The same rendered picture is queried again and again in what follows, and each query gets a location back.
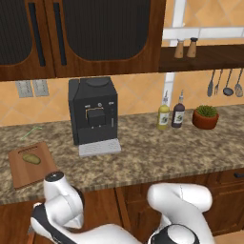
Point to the grey hanging fork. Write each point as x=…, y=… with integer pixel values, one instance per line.
x=218, y=85

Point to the dark wooden shelf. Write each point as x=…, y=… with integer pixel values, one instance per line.
x=209, y=58

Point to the wooden drawer front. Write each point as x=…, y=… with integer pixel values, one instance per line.
x=229, y=178

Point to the grey hanging spatula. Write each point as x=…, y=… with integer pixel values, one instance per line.
x=239, y=89

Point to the wooden cutting board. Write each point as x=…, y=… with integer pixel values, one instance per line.
x=30, y=173

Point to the black coffee machine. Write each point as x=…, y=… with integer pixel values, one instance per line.
x=93, y=111

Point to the grey hanging spoon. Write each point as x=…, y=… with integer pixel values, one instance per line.
x=210, y=87

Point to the dark hanging ladle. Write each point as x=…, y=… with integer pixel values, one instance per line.
x=227, y=91

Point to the grey wall socket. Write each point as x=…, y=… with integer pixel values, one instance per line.
x=24, y=89
x=41, y=88

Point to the brown potato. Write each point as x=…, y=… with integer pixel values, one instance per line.
x=31, y=158

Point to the yellow oil bottle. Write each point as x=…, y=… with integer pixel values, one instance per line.
x=163, y=116

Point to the wooden shaker with black top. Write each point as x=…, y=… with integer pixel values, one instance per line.
x=192, y=48

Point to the dark purple bottle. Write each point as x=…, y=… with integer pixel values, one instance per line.
x=178, y=116

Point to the potted plant in terracotta pot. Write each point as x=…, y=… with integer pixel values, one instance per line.
x=205, y=119

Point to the wooden shaker with white top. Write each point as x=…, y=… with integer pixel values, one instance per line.
x=179, y=50

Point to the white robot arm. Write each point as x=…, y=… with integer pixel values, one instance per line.
x=178, y=198

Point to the wooden base cupboard door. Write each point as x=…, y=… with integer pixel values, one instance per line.
x=101, y=206
x=135, y=209

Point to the dark wooden cupboard door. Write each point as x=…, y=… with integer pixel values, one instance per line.
x=108, y=31
x=12, y=31

